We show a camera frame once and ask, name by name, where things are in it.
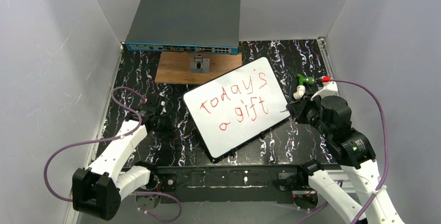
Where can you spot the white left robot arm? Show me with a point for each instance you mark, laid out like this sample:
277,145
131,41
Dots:
113,160

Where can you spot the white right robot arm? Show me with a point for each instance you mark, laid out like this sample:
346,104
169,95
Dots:
331,117

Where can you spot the aluminium frame rail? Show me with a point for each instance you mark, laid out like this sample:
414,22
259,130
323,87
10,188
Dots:
359,195

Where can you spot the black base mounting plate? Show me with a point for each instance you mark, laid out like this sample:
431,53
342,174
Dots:
272,183

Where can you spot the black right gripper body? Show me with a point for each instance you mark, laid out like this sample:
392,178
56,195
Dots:
300,108

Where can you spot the white whiteboard black frame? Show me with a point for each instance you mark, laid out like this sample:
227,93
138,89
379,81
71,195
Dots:
236,107

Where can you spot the grey metal clamp bracket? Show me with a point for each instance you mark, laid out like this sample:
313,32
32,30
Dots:
199,65

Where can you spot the brown wooden board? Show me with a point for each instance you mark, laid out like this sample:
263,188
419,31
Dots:
174,68

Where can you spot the green white plastic fitting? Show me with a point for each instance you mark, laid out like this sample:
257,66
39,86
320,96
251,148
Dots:
301,89

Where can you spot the grey blue network switch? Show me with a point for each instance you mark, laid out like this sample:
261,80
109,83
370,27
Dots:
190,26

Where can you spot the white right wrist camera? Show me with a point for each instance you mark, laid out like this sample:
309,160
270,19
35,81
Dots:
326,88

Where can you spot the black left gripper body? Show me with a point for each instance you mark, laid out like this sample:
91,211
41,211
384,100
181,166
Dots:
160,113

